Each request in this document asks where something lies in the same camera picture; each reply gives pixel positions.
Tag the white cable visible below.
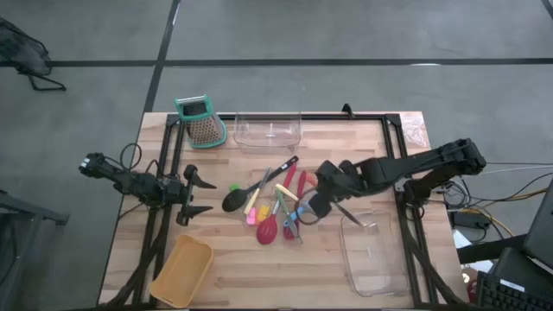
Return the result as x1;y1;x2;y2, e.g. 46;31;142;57
483;165;553;175

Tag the clear plastic bag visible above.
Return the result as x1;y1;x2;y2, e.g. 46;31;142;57
399;112;431;149

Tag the black laptop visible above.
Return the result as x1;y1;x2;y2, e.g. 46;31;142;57
521;179;553;271

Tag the black power adapter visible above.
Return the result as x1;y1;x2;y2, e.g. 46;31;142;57
451;210;492;230

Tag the black keyboard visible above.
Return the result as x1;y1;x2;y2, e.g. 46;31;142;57
476;270;553;311

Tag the clear plastic bin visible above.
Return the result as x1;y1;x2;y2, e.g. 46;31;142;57
339;210;411;298
232;111;302;153

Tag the red slotted spoon metal handle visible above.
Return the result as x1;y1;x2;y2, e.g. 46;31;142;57
255;162;298;246

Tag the teal metal box grater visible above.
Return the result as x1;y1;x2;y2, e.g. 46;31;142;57
174;93;228;150

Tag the green handled knife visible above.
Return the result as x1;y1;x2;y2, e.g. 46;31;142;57
275;188;303;245

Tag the grey side table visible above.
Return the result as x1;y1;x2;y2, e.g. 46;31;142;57
0;188;71;311

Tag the yellow plastic basket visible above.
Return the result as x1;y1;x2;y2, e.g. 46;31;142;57
149;234;215;309

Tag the black aluminium table frame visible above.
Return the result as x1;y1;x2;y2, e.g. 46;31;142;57
98;111;476;311

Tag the black slotted spoon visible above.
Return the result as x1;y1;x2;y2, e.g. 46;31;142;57
221;155;300;213

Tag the blue silicone spoon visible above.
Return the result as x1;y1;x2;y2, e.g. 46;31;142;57
283;206;308;228

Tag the black bar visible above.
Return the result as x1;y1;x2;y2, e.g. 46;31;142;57
456;234;528;265

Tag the red silicone slotted turner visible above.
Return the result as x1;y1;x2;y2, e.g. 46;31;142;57
283;169;308;242

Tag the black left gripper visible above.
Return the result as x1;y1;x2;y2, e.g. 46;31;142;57
166;165;218;227

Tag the yellow cable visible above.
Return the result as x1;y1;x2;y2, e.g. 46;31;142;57
448;187;553;238

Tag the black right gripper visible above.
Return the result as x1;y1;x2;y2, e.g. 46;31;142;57
308;160;362;219

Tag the black mesh chair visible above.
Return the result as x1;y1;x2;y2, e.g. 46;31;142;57
0;16;68;92

